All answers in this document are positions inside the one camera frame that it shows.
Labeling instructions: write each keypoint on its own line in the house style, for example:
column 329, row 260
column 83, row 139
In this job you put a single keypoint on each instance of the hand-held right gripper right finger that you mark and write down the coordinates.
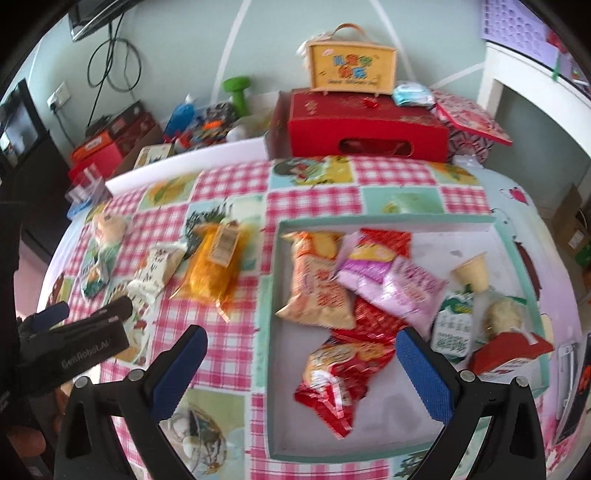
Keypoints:
column 425, row 378

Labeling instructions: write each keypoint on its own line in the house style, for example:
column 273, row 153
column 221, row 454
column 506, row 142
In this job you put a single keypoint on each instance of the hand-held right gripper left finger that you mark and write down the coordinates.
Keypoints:
column 180, row 369

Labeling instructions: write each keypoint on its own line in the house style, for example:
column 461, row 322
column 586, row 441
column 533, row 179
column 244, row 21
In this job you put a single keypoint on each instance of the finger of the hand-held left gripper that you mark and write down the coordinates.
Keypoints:
column 46, row 316
column 115, row 308

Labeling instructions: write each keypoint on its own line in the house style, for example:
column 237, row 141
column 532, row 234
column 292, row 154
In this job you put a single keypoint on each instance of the small red snack packet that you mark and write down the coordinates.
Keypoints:
column 374, row 318

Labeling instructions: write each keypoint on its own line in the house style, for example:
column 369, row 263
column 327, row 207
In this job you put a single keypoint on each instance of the large red snack packet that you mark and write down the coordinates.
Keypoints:
column 341, row 369

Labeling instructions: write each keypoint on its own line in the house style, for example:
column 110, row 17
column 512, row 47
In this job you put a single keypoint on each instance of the red white-ended snack packet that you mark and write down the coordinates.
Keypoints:
column 508, row 353

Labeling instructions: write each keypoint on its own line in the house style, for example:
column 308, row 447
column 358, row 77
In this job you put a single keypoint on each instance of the pink snack packet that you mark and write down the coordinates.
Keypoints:
column 364, row 265
column 411, row 288

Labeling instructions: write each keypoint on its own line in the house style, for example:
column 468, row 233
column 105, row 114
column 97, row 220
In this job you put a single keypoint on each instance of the clear rice cracker packet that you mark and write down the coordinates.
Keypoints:
column 501, row 316

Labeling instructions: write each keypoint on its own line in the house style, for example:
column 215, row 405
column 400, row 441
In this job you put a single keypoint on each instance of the teal cardboard tray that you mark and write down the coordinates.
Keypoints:
column 323, row 429

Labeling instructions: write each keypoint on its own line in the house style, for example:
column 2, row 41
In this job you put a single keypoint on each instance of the small pudding cup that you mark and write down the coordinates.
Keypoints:
column 473, row 272

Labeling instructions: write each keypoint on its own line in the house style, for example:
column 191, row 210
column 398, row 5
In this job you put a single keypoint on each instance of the person's left hand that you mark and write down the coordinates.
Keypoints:
column 23, row 442

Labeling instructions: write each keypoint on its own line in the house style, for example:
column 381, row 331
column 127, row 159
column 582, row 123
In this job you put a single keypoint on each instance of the green cracker packet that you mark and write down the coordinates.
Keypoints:
column 94, row 274

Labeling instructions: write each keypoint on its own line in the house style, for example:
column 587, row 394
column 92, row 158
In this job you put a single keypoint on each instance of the white green snack packet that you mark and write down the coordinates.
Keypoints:
column 154, row 272

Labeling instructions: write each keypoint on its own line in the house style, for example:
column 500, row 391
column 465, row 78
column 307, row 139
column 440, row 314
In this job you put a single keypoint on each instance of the small green white packet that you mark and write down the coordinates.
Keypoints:
column 455, row 325

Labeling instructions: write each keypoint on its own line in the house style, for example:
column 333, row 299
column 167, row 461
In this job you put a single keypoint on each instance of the round bun packet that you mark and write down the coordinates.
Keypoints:
column 111, row 226

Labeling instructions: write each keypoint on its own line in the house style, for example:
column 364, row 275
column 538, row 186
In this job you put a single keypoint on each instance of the light blue tissue pack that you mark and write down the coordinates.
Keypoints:
column 77, row 210

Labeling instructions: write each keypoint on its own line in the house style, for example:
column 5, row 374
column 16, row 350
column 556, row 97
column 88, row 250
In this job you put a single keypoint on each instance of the yellow cake packet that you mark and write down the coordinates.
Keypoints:
column 217, row 263

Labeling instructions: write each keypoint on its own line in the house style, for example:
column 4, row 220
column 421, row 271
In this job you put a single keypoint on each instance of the clear plastic boxes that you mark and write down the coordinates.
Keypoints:
column 87, row 187

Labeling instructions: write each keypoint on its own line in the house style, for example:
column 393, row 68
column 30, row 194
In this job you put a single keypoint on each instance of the black cabinet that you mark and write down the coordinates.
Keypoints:
column 41, row 184

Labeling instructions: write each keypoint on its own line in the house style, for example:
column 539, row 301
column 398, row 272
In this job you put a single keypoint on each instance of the orange cracker packet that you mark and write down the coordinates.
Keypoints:
column 318, row 286

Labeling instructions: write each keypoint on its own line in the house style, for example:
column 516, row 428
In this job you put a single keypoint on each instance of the silver metal tool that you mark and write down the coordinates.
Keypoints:
column 567, row 369

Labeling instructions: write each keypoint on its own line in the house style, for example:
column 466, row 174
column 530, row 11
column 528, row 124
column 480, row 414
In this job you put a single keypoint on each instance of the red flat box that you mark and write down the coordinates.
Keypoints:
column 99, row 164

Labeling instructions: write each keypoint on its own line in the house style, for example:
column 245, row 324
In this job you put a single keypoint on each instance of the pink checkered tablecloth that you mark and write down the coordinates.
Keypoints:
column 231, row 207

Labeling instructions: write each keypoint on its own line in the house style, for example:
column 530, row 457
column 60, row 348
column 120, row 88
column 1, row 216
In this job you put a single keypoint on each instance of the pale printed carton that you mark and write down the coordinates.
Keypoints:
column 152, row 155

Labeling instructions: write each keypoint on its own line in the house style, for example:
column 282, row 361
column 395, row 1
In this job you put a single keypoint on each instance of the white foam board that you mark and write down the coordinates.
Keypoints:
column 184, row 164

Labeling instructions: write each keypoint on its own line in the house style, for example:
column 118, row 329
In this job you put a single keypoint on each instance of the orange box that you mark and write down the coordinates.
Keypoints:
column 92, row 145

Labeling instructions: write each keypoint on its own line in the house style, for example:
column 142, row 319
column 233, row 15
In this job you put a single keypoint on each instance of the dark red box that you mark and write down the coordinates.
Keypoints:
column 134, row 127

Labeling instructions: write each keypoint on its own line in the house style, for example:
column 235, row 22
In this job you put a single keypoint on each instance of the white floral tablecloth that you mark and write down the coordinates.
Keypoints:
column 526, row 221

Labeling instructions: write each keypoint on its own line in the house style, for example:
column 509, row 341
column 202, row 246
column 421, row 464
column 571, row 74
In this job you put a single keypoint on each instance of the black screen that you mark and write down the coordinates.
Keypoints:
column 18, row 124

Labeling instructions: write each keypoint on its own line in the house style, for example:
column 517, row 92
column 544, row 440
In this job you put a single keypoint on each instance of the blue bottle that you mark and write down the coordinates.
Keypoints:
column 180, row 117

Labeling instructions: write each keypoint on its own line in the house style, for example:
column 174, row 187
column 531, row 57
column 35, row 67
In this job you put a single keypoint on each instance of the colourful printed bag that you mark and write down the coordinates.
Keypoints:
column 212, row 122

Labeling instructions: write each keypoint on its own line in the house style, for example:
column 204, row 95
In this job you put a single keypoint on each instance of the cardboard box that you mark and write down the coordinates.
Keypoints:
column 572, row 226

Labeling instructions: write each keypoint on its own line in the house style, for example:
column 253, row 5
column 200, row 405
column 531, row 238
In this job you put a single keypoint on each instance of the red patterned tin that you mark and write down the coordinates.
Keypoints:
column 471, row 122

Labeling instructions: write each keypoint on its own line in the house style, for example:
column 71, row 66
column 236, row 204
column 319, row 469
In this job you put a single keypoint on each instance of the red gift box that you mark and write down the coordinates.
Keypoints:
column 360, row 122

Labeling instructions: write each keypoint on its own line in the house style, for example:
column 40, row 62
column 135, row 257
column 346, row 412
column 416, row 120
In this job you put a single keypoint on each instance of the light blue packet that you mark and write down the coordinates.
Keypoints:
column 413, row 95

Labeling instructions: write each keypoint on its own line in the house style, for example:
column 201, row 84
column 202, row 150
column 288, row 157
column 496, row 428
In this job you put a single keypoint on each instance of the yellow carry box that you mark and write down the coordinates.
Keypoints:
column 353, row 64

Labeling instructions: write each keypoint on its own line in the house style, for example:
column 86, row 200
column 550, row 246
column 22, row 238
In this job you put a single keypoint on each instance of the white side table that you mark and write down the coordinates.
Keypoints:
column 531, row 69

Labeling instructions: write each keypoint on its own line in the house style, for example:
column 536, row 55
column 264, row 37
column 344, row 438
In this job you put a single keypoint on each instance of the purple plastic basket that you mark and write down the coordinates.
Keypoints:
column 517, row 23

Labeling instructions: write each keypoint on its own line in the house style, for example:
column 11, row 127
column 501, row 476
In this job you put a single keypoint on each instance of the wall socket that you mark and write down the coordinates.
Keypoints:
column 59, row 97

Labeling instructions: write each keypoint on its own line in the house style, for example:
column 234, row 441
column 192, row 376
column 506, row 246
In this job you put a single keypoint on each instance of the black flat wall device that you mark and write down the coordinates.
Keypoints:
column 92, row 14

